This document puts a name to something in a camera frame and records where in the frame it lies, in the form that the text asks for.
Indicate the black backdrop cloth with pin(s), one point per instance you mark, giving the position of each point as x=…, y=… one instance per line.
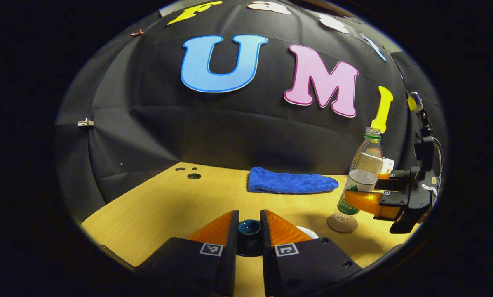
x=230, y=136

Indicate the white toaster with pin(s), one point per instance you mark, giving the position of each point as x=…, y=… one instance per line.
x=388, y=166

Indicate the clear plastic water bottle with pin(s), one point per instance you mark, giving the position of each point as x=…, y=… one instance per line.
x=364, y=169

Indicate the dark teal teacup lid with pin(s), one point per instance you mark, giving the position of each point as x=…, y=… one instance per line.
x=249, y=229

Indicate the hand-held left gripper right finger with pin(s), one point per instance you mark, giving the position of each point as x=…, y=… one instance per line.
x=266, y=251

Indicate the white teacup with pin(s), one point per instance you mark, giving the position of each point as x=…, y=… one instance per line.
x=309, y=232

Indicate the round brown coaster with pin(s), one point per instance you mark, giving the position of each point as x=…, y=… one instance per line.
x=342, y=227

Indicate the white cloth clip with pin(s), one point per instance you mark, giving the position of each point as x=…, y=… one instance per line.
x=85, y=122

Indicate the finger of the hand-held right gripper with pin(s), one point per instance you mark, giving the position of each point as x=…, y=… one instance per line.
x=393, y=200
x=403, y=175

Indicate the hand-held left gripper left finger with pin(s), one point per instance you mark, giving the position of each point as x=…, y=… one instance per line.
x=232, y=251

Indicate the blue towel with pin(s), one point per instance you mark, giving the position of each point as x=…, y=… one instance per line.
x=289, y=182

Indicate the brown cloth clip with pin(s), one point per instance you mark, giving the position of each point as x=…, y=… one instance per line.
x=137, y=33

